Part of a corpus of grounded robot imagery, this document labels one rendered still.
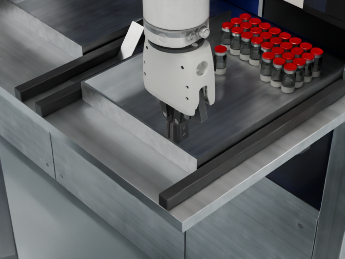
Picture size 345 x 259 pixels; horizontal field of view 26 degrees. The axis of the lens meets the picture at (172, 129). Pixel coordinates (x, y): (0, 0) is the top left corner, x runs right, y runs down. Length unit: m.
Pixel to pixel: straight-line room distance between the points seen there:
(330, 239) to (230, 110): 0.39
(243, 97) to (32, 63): 0.37
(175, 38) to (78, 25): 0.49
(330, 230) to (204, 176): 0.46
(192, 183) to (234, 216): 0.62
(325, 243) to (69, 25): 0.63
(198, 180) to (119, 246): 1.17
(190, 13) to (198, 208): 0.26
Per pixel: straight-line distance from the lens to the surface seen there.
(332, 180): 1.36
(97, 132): 1.13
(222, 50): 1.23
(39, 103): 1.17
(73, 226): 2.24
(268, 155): 1.10
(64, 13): 1.44
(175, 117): 1.03
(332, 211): 1.40
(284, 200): 1.47
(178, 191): 1.00
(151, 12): 0.93
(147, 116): 1.16
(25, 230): 2.25
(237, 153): 1.06
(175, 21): 0.92
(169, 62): 0.97
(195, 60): 0.95
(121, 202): 1.98
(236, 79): 1.24
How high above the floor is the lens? 1.58
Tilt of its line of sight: 38 degrees down
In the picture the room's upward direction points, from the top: straight up
